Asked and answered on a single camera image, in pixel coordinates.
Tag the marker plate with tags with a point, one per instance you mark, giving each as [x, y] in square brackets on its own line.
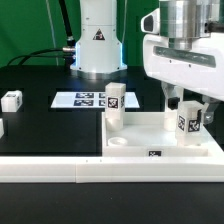
[79, 100]

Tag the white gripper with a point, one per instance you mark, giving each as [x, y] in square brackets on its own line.
[184, 48]

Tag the white L-shaped obstacle fence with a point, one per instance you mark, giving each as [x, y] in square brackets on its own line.
[112, 169]

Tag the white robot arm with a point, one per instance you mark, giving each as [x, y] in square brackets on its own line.
[99, 52]

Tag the white square table top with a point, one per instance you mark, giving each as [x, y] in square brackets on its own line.
[143, 134]

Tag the white block at left edge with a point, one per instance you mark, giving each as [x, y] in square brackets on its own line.
[1, 128]

